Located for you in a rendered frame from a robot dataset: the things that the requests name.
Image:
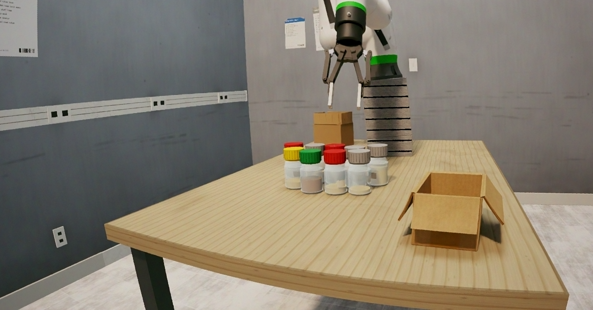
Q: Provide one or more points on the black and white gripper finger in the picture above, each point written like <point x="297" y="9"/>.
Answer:
<point x="367" y="81"/>
<point x="330" y="81"/>

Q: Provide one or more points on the white bottle with grey ribbed cap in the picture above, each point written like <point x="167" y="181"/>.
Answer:
<point x="378" y="164"/>

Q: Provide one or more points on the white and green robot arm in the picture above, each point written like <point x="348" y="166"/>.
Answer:
<point x="374" y="17"/>

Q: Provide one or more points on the green-capped white bottle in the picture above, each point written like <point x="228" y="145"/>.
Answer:
<point x="311" y="178"/>

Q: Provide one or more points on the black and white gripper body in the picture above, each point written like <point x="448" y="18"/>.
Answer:
<point x="349" y="35"/>

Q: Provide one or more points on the yellow-capped bottle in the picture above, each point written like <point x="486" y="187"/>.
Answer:
<point x="292" y="167"/>

